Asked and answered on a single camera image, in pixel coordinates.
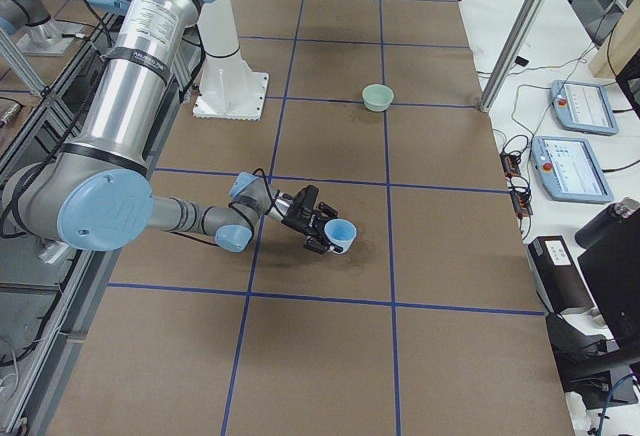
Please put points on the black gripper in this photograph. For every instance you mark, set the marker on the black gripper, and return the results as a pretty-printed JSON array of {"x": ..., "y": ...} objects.
[{"x": 303, "y": 224}]

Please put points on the light blue paper cup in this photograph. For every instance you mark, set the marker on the light blue paper cup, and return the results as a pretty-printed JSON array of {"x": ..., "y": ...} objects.
[{"x": 341, "y": 234}]

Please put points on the mint green bowl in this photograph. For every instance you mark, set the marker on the mint green bowl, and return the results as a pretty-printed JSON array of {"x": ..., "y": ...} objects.
[{"x": 377, "y": 97}]

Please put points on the black water bottle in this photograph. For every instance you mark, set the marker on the black water bottle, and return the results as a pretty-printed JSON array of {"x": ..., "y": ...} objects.
[{"x": 604, "y": 222}]

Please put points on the orange black adapter box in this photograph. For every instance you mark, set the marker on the orange black adapter box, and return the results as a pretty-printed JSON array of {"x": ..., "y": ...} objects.
[{"x": 510, "y": 164}]

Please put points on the black box with label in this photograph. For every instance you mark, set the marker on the black box with label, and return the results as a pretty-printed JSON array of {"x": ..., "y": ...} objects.
[{"x": 557, "y": 277}]

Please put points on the upper teach pendant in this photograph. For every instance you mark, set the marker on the upper teach pendant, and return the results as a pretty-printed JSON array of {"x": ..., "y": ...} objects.
[{"x": 583, "y": 107}]

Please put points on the teach pendant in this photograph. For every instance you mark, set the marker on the teach pendant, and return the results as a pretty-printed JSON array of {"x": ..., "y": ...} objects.
[
  {"x": 583, "y": 107},
  {"x": 569, "y": 171}
]

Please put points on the wooden board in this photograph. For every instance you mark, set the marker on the wooden board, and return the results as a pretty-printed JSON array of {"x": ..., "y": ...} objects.
[{"x": 620, "y": 46}]

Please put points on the lower teach pendant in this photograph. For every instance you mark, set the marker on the lower teach pendant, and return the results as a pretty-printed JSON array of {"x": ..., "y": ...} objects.
[{"x": 569, "y": 171}]

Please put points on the black computer monitor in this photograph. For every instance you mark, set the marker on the black computer monitor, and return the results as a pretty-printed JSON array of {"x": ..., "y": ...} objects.
[{"x": 611, "y": 269}]

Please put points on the white pedestal column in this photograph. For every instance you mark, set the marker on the white pedestal column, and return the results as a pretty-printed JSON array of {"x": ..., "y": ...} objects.
[{"x": 228, "y": 88}]

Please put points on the aluminium frame post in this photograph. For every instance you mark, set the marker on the aluminium frame post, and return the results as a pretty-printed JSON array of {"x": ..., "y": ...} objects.
[{"x": 516, "y": 37}]

